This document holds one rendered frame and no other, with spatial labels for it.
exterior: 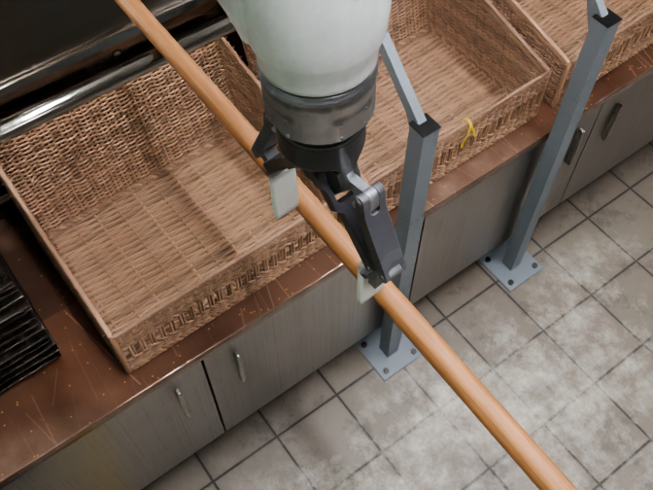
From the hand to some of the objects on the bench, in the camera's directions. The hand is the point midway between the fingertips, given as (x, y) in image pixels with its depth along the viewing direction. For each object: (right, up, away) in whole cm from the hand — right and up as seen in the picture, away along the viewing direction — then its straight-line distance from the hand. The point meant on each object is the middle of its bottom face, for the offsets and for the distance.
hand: (326, 245), depth 78 cm
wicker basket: (+64, +64, +130) cm, 158 cm away
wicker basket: (-32, +4, +91) cm, 97 cm away
